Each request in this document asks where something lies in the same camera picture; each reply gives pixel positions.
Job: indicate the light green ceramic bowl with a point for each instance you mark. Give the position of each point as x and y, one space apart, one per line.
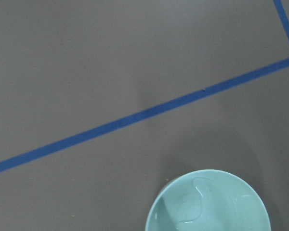
208 200

